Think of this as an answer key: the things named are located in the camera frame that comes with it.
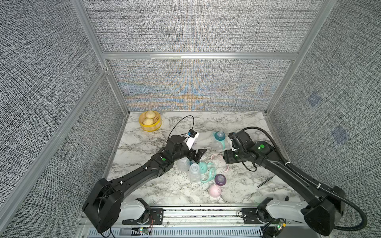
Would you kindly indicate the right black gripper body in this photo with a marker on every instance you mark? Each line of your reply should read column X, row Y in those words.
column 234, row 156

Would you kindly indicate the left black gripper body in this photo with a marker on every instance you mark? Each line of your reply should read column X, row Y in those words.
column 190, row 154

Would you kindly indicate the clear bottle front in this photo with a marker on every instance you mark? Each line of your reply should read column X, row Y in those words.
column 194, row 174

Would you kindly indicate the dark teal nipple collar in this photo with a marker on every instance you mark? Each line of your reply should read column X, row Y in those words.
column 219, row 136

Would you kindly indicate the purple nipple collar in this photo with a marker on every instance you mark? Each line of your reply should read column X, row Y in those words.
column 220, row 179

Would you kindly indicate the clear baby bottle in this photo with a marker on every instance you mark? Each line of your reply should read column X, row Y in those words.
column 218, row 146

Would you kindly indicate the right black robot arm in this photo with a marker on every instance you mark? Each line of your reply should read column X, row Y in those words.
column 323, row 206

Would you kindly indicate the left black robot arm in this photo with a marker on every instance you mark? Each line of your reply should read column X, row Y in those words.
column 103, row 205

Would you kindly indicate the clear bottle left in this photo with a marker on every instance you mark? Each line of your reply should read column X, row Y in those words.
column 183, row 164

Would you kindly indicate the mint bottle cap middle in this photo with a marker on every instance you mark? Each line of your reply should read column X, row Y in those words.
column 203, row 167

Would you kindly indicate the pink bottle cap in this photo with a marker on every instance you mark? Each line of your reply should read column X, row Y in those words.
column 215, row 191

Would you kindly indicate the yellow steamer basket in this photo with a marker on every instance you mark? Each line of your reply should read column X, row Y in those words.
column 153, row 127

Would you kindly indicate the lower beige bun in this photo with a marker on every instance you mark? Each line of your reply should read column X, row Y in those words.
column 148, row 121

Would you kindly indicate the beige bun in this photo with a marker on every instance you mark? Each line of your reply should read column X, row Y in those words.
column 150, row 114
column 148, row 121

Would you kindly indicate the upper beige bun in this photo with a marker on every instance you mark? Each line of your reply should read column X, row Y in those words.
column 150, row 114

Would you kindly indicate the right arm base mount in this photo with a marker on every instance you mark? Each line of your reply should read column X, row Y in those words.
column 252, row 216

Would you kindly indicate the aluminium front rail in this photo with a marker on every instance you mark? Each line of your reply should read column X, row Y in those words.
column 197, row 215

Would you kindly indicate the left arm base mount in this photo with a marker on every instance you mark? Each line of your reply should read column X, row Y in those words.
column 143, row 215

